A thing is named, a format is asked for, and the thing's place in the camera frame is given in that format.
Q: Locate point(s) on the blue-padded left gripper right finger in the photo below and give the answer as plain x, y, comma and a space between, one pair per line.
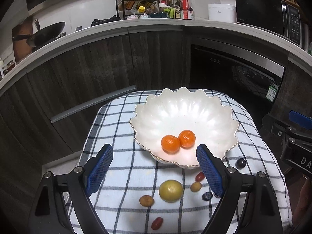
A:
226, 183

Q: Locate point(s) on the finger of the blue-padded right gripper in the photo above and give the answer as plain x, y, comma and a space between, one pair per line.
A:
300, 119

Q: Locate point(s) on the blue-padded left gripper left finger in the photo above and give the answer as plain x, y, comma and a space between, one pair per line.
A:
85, 180

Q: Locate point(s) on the dark purple grape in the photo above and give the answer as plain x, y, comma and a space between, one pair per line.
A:
240, 163

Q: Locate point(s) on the dark blueberry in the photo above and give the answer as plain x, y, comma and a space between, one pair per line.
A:
207, 196

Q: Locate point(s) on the red cherry tomato back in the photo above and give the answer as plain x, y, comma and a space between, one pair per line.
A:
200, 177

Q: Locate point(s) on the red cherry tomato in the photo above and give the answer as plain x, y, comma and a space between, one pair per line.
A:
157, 223
200, 177

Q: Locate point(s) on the brown longan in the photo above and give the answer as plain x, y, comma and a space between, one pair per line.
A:
146, 201
196, 187

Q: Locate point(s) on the yellow-green round fruit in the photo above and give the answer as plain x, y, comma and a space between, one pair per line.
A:
171, 191

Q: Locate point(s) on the red cherry tomato front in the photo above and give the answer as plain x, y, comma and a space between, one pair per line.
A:
157, 223

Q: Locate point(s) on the blue checked white cloth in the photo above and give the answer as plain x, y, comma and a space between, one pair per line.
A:
134, 173

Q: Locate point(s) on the orange mandarin right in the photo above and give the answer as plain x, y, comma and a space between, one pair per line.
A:
187, 139

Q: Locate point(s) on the orange mandarin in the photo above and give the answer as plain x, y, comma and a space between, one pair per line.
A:
170, 144
187, 139

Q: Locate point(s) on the built-in black dishwasher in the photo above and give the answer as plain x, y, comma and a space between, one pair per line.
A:
247, 77

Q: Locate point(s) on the orange mandarin left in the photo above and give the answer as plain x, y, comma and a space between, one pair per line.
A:
170, 144

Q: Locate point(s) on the dark wood cabinet drawers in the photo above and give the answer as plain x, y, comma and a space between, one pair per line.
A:
42, 118

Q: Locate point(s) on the white scalloped ceramic bowl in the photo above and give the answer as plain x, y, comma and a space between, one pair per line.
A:
171, 112

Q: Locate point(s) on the black microwave oven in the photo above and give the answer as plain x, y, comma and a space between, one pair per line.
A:
276, 16

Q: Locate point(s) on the white rice cooker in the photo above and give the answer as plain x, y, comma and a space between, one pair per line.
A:
222, 12

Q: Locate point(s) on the black wok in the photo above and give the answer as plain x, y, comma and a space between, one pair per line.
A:
41, 36

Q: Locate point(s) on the red liquid plastic bottle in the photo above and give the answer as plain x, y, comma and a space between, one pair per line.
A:
186, 10

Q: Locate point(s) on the dark soy sauce bottle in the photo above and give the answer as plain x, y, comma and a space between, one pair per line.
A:
178, 9

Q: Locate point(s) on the black wire spice rack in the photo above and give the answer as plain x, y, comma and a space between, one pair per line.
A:
126, 8

